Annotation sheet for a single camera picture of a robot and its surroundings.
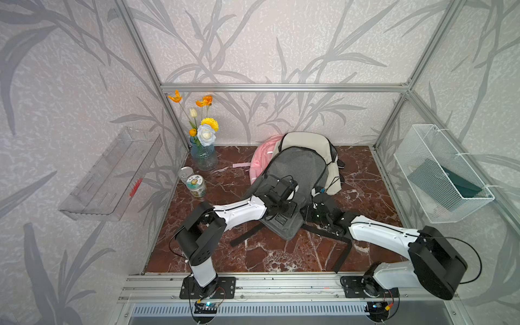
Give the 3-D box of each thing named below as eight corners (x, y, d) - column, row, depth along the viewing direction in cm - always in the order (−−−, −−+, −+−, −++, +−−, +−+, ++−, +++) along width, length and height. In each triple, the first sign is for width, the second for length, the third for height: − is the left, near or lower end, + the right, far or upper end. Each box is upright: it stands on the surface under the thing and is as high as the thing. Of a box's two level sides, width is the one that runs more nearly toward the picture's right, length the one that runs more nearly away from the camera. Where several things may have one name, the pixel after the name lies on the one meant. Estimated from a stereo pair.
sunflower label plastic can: (189, 198, 101) (183, 188, 94) (193, 185, 106) (188, 175, 99) (205, 198, 101) (200, 188, 94) (208, 185, 106) (204, 175, 99)
